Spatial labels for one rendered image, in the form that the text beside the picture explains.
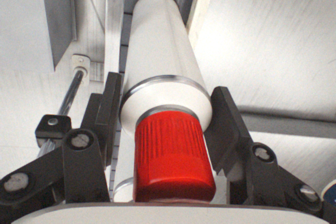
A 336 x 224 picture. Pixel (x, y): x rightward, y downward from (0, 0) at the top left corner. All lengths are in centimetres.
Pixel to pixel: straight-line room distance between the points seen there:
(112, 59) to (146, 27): 4
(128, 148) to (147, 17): 11
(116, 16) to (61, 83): 23
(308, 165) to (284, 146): 10
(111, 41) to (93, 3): 14
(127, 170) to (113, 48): 10
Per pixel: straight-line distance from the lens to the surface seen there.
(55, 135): 25
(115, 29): 18
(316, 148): 53
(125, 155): 19
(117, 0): 17
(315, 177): 64
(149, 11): 19
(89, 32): 33
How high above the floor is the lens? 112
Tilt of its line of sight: 50 degrees down
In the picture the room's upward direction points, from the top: 173 degrees clockwise
